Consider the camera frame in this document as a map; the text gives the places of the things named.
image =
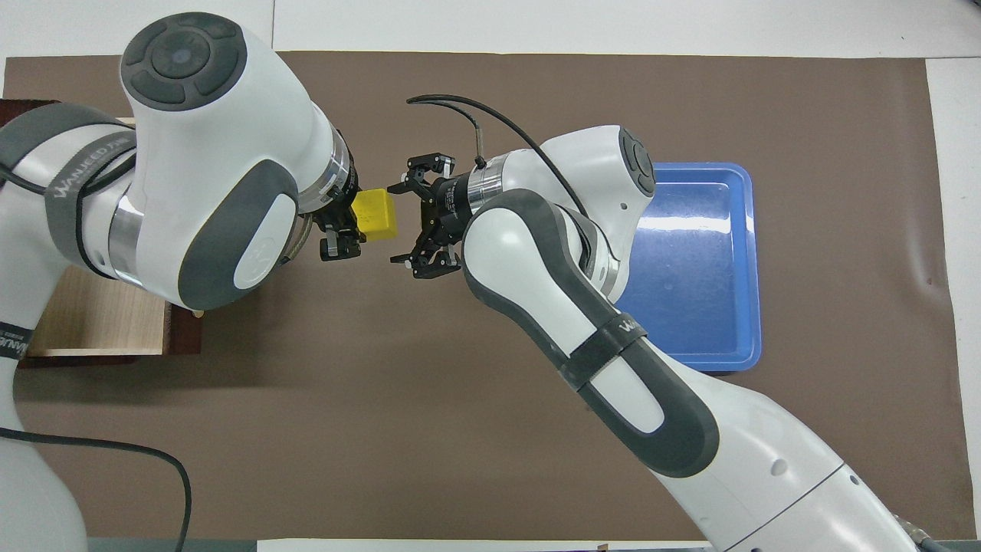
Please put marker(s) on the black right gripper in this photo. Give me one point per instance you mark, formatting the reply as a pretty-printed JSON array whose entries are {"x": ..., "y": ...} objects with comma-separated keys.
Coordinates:
[{"x": 448, "y": 211}]

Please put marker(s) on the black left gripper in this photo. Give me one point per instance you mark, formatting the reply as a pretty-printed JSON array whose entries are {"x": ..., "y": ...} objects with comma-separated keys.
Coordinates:
[{"x": 337, "y": 217}]

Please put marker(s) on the yellow cube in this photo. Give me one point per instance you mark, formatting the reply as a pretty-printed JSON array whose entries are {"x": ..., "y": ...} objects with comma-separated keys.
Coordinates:
[{"x": 375, "y": 215}]

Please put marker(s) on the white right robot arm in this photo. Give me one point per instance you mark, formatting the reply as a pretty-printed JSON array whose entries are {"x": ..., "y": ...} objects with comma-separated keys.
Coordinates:
[{"x": 536, "y": 253}]

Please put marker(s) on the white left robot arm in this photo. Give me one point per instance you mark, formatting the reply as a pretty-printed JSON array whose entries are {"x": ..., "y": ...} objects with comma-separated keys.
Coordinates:
[{"x": 214, "y": 153}]

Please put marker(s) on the brown table mat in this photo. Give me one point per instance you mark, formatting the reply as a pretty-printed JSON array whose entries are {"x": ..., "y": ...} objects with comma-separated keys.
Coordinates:
[{"x": 383, "y": 429}]

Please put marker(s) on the blue plastic tray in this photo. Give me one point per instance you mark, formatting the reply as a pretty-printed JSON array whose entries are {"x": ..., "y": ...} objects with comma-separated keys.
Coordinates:
[{"x": 705, "y": 307}]

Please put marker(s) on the dark wooden cabinet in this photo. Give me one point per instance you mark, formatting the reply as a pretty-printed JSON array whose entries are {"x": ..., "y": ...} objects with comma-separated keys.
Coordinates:
[{"x": 23, "y": 111}]

